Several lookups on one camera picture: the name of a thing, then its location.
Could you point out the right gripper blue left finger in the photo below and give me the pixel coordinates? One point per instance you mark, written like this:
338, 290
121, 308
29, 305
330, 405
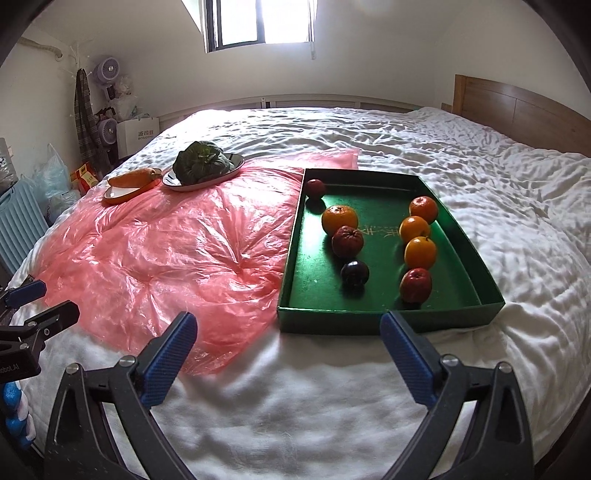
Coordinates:
80, 444

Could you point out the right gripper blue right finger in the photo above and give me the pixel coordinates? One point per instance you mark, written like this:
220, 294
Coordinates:
497, 443

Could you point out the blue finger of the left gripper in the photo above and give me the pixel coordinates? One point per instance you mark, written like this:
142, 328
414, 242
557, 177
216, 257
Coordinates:
52, 321
29, 291

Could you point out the red apple front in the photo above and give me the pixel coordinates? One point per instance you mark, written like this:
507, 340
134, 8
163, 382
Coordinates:
416, 286

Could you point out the smooth orange with stem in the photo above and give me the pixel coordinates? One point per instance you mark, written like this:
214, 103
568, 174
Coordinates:
420, 252

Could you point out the dark purple plum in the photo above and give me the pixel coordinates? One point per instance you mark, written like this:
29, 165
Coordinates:
355, 274

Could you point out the small orange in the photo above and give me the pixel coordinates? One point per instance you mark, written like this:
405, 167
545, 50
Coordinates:
338, 216

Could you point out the small red apple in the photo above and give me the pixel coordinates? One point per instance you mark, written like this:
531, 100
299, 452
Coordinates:
315, 189

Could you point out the light blue suitcase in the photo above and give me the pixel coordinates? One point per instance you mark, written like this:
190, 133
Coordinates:
22, 225

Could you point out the pink plastic sheet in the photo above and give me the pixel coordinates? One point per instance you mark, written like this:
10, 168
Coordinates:
218, 253

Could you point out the grey printed plastic bag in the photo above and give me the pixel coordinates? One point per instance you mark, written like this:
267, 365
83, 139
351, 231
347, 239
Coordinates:
8, 176

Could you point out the translucent blue plastic bag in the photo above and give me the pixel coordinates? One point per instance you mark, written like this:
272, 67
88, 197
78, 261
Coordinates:
52, 187

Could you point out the orange oval dish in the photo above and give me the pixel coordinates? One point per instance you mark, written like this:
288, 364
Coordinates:
118, 195

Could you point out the red yellow snack bag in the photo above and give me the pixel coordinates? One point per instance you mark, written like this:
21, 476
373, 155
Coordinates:
84, 178

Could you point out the orange carrot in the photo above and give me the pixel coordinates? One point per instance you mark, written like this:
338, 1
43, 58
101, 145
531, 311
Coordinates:
136, 178

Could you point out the grey rimmed white plate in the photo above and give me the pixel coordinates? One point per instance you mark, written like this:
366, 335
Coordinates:
170, 181

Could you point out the plaid scarf hanging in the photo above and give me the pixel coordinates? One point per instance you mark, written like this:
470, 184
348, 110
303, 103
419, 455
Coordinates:
90, 146

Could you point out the white cardboard box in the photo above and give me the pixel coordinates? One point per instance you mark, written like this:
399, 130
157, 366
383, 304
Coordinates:
134, 134

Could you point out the green leafy vegetable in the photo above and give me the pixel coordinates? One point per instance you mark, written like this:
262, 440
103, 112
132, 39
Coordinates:
200, 161

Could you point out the green shallow tray box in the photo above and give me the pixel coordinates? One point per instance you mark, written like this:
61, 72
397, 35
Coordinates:
313, 300

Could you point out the wooden headboard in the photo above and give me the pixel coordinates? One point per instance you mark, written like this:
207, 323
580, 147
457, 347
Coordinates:
524, 116

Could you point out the window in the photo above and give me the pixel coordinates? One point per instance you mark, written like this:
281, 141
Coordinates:
228, 24

